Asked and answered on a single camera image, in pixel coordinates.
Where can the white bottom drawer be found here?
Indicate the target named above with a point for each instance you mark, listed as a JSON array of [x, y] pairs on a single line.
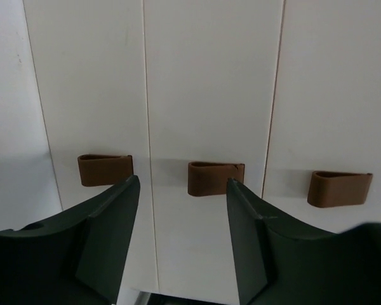
[[89, 58]]

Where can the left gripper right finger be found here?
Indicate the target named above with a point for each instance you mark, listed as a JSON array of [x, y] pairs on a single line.
[[281, 260]]

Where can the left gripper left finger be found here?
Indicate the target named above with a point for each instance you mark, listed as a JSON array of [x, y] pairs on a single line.
[[74, 257]]

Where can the white drawer cabinet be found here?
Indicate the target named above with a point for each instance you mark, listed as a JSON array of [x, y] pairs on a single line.
[[28, 185]]

